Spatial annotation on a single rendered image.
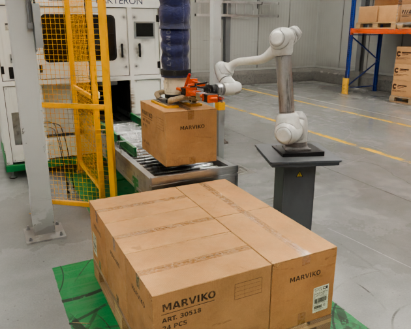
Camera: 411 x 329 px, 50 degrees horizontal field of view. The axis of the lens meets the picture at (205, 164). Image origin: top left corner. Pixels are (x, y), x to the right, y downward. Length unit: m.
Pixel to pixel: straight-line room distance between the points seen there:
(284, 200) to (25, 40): 2.16
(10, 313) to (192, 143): 1.60
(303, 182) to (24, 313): 2.00
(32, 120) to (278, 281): 2.20
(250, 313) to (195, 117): 1.52
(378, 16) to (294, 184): 8.60
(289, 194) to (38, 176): 1.91
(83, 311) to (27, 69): 1.75
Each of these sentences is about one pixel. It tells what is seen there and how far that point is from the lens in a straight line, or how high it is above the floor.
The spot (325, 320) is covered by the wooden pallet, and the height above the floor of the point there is 0.12.
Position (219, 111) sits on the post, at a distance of 3.86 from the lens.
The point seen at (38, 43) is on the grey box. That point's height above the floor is 1.50.
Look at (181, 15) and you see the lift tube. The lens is 3.32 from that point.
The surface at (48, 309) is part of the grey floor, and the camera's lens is 2.95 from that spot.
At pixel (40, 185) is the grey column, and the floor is 0.43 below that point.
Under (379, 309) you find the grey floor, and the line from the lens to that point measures 2.98.
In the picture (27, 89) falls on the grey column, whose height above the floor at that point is 1.18.
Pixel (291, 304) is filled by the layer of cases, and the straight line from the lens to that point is 2.37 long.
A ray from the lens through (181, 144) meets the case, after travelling 3.21.
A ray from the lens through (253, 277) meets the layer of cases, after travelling 2.14.
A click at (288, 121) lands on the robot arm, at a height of 1.02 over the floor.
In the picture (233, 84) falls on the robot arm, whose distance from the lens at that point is 3.32.
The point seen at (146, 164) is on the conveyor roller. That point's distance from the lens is 3.71.
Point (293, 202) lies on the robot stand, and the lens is 3.29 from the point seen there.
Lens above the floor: 1.60
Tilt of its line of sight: 17 degrees down
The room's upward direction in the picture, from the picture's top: straight up
